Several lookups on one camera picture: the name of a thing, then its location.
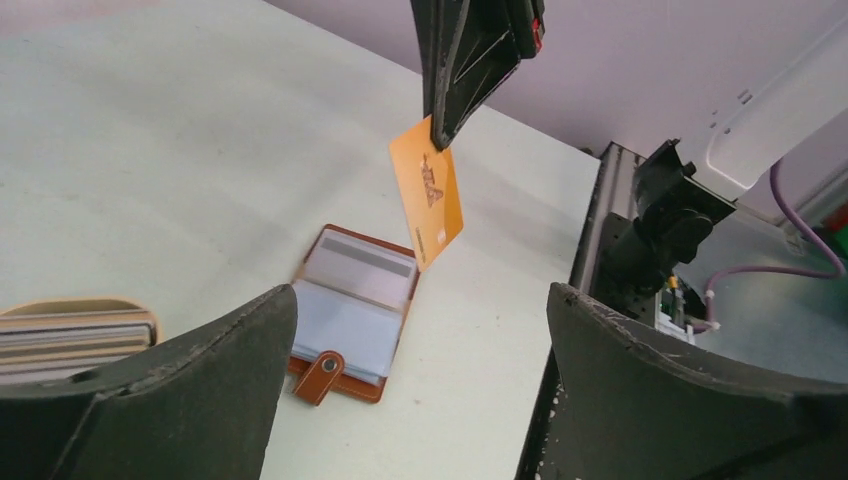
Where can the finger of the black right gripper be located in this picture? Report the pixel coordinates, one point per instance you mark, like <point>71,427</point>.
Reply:
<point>467,49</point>
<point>527,19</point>

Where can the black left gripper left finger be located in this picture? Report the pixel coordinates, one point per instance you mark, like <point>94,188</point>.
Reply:
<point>198,406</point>

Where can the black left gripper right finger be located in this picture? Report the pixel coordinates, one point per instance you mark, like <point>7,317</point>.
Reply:
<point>680,412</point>

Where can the orange VIP credit card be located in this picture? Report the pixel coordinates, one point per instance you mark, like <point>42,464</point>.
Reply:
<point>428,188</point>

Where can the brown leather card holder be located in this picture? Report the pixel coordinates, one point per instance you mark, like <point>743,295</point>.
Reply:
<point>343,344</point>

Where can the white portrait credit card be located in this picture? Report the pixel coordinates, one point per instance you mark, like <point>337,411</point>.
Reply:
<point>363,267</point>

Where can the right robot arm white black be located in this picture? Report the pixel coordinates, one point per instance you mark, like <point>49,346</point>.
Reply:
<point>690,184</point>

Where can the beige oval card tray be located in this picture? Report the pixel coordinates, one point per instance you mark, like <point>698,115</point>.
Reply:
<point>79,318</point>

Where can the stack of credit cards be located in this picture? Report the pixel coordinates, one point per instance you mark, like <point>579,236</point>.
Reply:
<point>73,344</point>

